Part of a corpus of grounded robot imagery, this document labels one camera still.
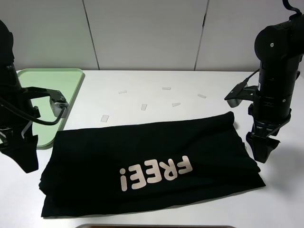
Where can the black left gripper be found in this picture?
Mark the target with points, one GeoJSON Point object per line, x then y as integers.
{"type": "Point", "coordinates": [18, 142]}

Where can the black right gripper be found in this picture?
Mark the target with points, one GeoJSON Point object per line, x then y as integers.
{"type": "Point", "coordinates": [258, 139]}

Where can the black short sleeve t-shirt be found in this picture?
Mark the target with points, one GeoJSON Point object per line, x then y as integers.
{"type": "Point", "coordinates": [144, 167]}

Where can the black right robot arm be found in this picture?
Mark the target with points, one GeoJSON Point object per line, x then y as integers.
{"type": "Point", "coordinates": [280, 49]}

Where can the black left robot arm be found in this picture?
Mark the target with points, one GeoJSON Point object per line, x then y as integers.
{"type": "Point", "coordinates": [11, 92]}

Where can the clear tape piece far left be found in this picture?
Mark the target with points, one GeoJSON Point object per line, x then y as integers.
{"type": "Point", "coordinates": [104, 118]}

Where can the clear tape piece centre right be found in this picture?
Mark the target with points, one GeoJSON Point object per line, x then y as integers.
{"type": "Point", "coordinates": [175, 104]}

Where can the clear tape piece centre left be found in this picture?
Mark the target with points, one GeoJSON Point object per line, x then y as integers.
{"type": "Point", "coordinates": [143, 107]}

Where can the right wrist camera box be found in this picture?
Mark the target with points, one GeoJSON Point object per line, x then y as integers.
{"type": "Point", "coordinates": [232, 98]}

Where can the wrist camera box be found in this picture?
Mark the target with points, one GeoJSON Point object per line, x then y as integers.
{"type": "Point", "coordinates": [58, 103]}
{"type": "Point", "coordinates": [232, 98]}

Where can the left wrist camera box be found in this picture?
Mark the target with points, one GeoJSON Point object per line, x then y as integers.
{"type": "Point", "coordinates": [58, 103]}

